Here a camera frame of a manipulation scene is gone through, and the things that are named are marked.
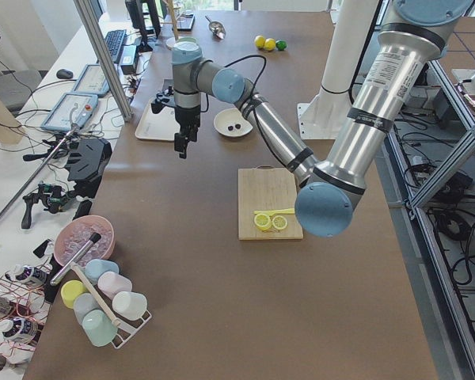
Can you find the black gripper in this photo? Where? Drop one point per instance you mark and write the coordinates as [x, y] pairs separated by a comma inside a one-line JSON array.
[[187, 117]]

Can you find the cream round plate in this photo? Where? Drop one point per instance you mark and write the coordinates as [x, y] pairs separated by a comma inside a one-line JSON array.
[[230, 117]]

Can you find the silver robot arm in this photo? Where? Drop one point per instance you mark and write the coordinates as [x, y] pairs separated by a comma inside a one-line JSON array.
[[412, 34]]

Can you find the cream rabbit tray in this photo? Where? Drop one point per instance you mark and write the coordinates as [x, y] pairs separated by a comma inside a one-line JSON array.
[[157, 127]]

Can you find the wooden cutting board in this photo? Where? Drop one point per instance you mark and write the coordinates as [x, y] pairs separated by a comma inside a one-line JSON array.
[[261, 190]]

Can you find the wooden stand with base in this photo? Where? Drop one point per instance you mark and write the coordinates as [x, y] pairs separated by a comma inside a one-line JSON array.
[[171, 41]]

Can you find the far teach pendant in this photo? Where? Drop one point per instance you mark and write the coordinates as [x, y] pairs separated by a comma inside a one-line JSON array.
[[92, 80]]

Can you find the teach pendant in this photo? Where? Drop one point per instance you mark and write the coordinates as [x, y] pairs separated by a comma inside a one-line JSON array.
[[92, 80], [73, 109]]

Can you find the upper lemon slice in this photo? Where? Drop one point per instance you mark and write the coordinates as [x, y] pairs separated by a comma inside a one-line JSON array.
[[262, 221]]

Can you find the lemon slice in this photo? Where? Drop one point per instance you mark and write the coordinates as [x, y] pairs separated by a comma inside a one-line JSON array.
[[279, 222], [262, 221]]

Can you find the metal scoop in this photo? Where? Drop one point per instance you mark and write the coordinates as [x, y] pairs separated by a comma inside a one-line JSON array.
[[216, 27]]

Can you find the near teach pendant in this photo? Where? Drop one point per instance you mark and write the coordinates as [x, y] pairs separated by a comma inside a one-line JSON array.
[[73, 109]]

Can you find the upper yellow lemon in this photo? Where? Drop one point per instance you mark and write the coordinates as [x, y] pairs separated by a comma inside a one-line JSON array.
[[259, 41]]

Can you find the yellow lemon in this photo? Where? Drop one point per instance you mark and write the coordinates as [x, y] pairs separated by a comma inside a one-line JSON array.
[[259, 41], [269, 44]]

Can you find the yellow plastic knife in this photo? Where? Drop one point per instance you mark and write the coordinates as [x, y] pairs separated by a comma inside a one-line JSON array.
[[287, 211]]

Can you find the black keyboard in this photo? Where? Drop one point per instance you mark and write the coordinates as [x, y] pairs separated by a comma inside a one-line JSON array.
[[114, 41]]

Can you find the lower lemon slice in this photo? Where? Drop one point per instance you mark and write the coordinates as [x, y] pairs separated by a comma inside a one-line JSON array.
[[279, 222]]

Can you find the lower yellow lemon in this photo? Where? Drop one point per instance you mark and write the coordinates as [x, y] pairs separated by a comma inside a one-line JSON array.
[[269, 44]]

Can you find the green lime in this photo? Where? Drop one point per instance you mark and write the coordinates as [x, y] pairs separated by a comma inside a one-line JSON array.
[[281, 45]]

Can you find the steel muddler black tip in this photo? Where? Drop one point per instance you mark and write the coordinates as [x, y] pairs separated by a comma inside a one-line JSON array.
[[57, 278]]

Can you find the black computer mouse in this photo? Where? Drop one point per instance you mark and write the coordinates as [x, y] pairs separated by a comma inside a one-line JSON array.
[[64, 74]]

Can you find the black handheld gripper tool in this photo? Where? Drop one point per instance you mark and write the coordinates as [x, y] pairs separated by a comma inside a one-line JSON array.
[[53, 197]]

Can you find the pink ice bowl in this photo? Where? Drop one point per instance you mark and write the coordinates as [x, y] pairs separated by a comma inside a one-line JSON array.
[[73, 236]]

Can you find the blue cup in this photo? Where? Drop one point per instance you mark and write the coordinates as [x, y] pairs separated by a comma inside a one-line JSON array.
[[97, 267]]

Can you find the pink cup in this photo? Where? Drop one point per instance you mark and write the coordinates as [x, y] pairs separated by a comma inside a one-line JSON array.
[[111, 283]]

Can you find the white cup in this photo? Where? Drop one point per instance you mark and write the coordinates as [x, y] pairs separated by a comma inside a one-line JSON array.
[[131, 305]]

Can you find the yellow cup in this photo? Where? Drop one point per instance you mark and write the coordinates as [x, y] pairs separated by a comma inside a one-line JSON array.
[[71, 290]]

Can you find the grey cup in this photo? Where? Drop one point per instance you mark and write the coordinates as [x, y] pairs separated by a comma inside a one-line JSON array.
[[84, 304]]

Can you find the green cup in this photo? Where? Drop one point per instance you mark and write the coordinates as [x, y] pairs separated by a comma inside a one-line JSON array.
[[99, 328]]

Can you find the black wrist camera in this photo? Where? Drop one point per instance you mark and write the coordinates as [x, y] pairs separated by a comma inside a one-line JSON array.
[[162, 99]]

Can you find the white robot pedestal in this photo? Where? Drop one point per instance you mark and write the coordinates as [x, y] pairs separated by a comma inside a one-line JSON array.
[[326, 114]]

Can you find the aluminium frame post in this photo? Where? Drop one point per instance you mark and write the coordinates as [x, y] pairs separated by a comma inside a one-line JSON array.
[[93, 30]]

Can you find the white wire cup rack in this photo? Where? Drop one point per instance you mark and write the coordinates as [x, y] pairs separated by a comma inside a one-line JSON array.
[[126, 330]]

